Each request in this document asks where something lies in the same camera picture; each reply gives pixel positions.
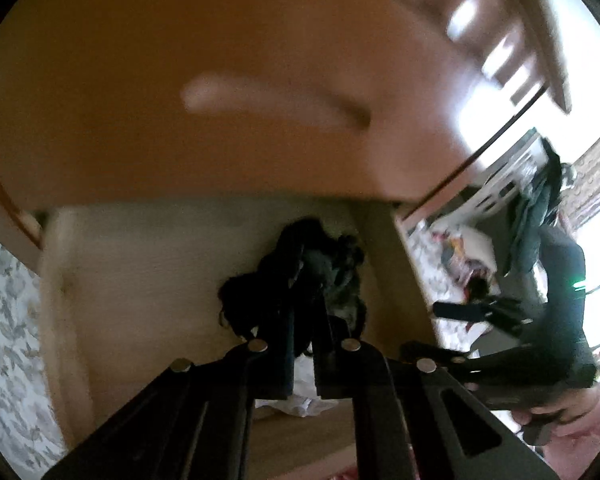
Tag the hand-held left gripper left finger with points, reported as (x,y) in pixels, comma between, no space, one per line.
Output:
(284,360)

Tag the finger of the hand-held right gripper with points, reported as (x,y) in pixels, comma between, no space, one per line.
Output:
(440,356)
(455,311)

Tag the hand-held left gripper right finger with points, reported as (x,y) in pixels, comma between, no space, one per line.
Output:
(321,360)

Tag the black lace underwear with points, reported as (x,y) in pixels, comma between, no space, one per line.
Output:
(300,255)

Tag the wooden drawer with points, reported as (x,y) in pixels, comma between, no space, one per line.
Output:
(130,285)

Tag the person's right forearm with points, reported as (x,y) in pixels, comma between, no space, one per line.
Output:
(590,435)

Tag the person's right hand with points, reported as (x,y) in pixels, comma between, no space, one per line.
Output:
(560,407)

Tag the white cloth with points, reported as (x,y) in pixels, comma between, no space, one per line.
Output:
(300,405)

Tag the teal clothes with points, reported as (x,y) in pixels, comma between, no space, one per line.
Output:
(530,220)

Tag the grey floral bed sheet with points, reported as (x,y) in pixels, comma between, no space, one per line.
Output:
(10,335)

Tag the brown wooden nightstand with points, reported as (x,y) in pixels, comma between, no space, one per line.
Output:
(0,215)

